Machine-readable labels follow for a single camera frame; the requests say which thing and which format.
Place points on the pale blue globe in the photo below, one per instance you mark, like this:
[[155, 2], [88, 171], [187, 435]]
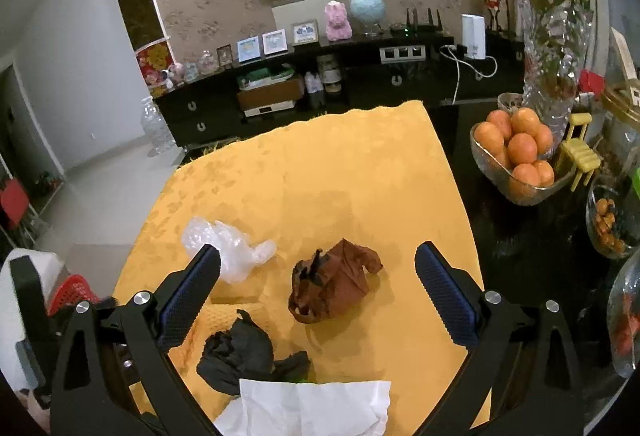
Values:
[[367, 8]]

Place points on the red chair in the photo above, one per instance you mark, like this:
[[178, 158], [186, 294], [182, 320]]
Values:
[[14, 203]]

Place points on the yellow miniature chair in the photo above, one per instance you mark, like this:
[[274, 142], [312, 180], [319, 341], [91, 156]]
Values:
[[582, 158], [579, 121]]

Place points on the small white bottle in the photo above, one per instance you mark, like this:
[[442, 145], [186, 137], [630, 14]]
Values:
[[320, 83], [310, 83]]

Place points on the white blank board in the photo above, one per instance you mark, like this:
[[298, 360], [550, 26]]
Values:
[[300, 13]]

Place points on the black television cabinet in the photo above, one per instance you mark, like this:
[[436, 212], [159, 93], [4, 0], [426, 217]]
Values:
[[370, 81]]

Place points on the white cushioned bench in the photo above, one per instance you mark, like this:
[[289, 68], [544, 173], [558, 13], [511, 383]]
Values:
[[47, 268]]

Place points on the small red box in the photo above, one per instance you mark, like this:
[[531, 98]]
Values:
[[592, 82]]

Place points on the black router with antennas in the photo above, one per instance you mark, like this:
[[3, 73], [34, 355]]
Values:
[[422, 30]]

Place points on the yellow sponge cloth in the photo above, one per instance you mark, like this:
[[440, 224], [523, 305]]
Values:
[[225, 316]]

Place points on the small glass candy jar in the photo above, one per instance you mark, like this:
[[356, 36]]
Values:
[[207, 62]]

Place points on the cut glass vase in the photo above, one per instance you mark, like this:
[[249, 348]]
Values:
[[550, 106]]

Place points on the white flat device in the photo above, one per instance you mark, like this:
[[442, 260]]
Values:
[[270, 109]]

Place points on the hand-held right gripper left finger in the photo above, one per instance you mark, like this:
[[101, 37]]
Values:
[[187, 301]]

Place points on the glass bowl of snacks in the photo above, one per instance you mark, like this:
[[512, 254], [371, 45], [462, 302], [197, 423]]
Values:
[[607, 226]]

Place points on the small plush toy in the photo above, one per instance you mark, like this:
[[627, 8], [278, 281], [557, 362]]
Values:
[[175, 75]]

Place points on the black plastic bag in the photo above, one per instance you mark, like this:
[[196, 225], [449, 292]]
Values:
[[240, 351]]

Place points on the pile of oranges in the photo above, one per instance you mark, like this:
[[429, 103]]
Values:
[[522, 148]]

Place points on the glass fruit bowl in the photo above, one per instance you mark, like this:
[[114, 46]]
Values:
[[520, 197]]

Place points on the large round glass jar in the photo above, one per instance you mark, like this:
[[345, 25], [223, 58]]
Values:
[[625, 316]]

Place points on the pink plush toy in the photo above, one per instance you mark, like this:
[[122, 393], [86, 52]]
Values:
[[338, 21]]

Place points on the light picture frame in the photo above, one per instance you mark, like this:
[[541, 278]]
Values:
[[305, 32], [248, 49], [275, 42]]

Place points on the white socket panel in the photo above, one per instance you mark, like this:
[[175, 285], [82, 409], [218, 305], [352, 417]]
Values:
[[402, 53]]

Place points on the white tissue paper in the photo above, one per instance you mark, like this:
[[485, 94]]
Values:
[[310, 408]]

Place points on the gold lid jar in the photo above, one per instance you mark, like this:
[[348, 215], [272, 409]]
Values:
[[620, 101]]

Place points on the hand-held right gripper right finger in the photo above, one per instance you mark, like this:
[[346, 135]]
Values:
[[445, 296]]

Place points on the green white packages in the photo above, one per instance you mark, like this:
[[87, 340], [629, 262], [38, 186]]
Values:
[[265, 77]]

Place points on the yellow tablecloth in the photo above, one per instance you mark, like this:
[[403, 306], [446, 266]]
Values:
[[325, 176]]

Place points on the white upright modem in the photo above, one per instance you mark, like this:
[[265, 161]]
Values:
[[474, 36]]

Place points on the red yellow wall decoration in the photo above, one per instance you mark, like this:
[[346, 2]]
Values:
[[154, 66]]

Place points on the large clear water bottle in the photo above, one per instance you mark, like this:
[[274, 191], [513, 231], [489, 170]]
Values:
[[157, 128]]

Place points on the clear plastic bag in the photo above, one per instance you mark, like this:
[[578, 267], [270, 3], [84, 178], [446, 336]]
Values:
[[235, 246]]

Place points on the brown cardboard box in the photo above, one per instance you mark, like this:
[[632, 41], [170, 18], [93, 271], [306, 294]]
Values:
[[270, 96]]

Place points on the red plastic basket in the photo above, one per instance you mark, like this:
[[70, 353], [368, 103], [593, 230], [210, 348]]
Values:
[[70, 291]]

